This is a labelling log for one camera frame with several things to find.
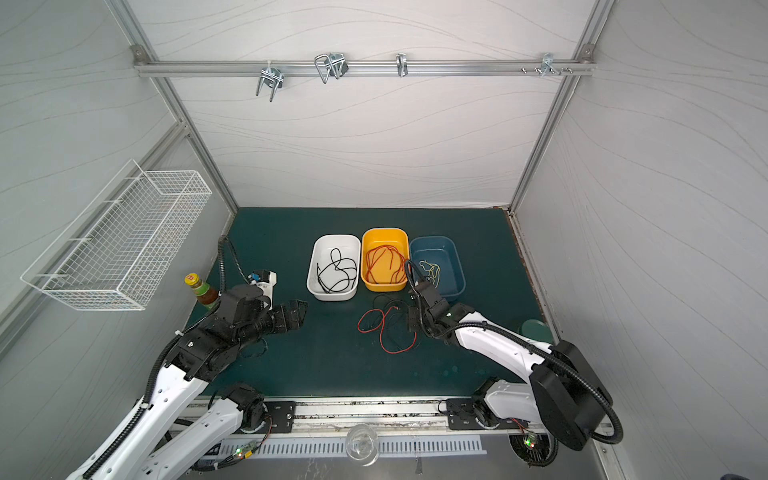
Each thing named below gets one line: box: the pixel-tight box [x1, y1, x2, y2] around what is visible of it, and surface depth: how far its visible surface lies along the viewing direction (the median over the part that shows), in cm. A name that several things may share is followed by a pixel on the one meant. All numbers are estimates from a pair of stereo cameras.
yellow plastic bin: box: [360, 228, 410, 292], surface depth 106 cm
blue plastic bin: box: [410, 235, 466, 300], surface depth 104 cm
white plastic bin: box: [306, 234, 361, 301], surface depth 103 cm
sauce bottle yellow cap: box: [184, 273, 220, 311], surface depth 84 cm
